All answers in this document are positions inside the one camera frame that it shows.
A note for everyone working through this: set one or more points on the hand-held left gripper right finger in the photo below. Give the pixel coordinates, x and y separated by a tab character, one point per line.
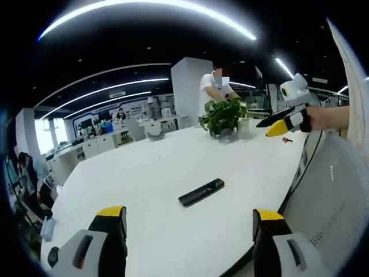
274	248

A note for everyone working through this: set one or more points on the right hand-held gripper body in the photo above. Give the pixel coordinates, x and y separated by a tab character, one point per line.
298	92

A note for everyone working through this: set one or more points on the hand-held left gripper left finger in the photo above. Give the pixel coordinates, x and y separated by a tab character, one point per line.
98	254

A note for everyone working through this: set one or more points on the black remote control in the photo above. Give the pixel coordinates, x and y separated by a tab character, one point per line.
201	191

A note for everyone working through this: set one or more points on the small red object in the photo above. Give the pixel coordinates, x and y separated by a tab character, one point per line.
287	140

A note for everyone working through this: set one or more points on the white ribbed pot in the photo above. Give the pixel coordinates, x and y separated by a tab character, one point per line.
243	125

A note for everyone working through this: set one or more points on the black round object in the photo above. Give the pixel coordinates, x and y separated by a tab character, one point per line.
53	256

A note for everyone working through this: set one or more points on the green potted plant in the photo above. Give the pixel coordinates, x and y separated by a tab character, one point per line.
223	115

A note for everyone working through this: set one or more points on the clear water bottle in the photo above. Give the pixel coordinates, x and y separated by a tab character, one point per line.
48	229

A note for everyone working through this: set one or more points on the person's cream clothing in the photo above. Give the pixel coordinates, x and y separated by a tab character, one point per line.
357	115

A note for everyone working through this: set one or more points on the grey mesh office chair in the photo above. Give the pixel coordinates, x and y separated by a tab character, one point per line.
331	202

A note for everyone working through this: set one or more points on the white square pillar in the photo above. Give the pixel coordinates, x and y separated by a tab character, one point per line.
184	92

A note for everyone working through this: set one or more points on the white cabinet row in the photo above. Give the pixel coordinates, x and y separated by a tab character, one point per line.
95	144

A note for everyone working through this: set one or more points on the blue box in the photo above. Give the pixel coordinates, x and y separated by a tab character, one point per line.
107	128

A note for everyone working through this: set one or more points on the white chair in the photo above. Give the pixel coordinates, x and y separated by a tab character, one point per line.
134	130

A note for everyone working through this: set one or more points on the long ceiling light strip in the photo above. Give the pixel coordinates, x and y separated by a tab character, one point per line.
150	7

